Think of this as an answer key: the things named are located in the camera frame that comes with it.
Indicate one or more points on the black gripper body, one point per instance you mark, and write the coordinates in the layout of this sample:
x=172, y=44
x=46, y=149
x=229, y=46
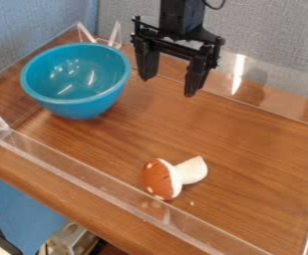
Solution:
x=179, y=33

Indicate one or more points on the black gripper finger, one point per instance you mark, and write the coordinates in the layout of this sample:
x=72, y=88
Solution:
x=146, y=59
x=197, y=70

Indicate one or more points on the brown and white toy mushroom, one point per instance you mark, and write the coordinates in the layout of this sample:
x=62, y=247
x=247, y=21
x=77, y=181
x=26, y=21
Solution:
x=164, y=179

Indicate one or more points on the blue plastic bowl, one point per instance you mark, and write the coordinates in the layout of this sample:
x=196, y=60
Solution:
x=77, y=79

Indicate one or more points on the grey white box under table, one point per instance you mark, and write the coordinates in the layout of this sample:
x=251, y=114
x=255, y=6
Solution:
x=70, y=240

